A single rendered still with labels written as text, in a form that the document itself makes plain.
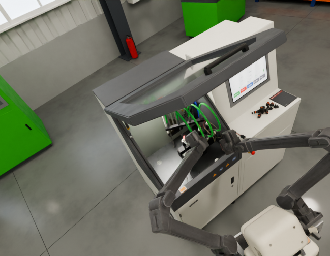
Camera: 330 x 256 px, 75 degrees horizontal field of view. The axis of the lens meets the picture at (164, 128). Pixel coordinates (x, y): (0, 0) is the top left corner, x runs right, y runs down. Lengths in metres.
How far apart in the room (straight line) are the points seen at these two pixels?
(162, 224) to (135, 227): 1.78
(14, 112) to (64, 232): 1.76
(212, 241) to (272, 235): 0.24
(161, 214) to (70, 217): 2.29
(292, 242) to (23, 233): 2.98
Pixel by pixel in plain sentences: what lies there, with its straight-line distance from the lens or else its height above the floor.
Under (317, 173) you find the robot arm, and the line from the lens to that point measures 1.11.
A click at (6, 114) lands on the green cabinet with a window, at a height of 0.87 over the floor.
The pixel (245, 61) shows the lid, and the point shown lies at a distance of 0.77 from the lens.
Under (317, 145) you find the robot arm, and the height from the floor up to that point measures 1.60.
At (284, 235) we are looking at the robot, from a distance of 1.06.
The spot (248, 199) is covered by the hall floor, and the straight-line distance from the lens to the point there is 2.59.
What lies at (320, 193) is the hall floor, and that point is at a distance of 2.79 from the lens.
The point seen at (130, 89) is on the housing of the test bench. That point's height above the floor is 1.50.
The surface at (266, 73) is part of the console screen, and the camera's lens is 2.04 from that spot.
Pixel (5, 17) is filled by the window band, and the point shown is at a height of 1.62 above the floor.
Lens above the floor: 2.36
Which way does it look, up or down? 46 degrees down
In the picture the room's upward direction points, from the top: 18 degrees counter-clockwise
